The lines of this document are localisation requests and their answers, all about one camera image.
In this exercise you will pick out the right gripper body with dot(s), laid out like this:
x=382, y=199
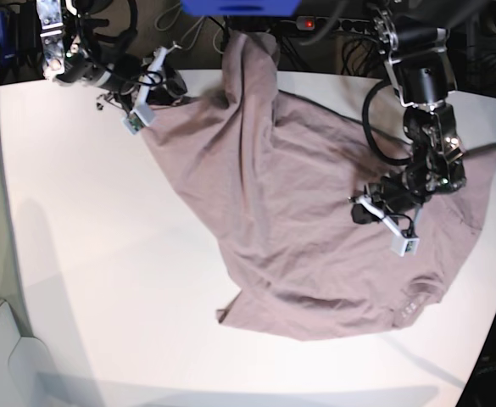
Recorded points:
x=157, y=81

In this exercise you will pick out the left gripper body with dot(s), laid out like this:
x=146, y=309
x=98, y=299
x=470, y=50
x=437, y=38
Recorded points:
x=397, y=195

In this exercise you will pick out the mauve pink t-shirt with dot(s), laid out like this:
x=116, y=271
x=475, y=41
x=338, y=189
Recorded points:
x=269, y=174

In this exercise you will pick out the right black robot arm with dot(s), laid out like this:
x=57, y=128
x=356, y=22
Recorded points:
x=74, y=52

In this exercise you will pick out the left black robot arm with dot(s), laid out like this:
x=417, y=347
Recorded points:
x=420, y=74

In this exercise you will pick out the blue plastic bin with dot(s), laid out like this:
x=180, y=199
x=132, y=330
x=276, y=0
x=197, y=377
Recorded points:
x=270, y=8

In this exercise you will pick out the black power strip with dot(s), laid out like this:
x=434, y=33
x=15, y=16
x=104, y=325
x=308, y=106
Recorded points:
x=312, y=23

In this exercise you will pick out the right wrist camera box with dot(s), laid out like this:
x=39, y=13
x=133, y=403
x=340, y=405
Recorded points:
x=140, y=117

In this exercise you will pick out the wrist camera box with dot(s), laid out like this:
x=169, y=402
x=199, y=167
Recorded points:
x=402, y=245
x=140, y=117

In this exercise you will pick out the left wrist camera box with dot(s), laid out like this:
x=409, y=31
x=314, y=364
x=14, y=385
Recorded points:
x=402, y=245

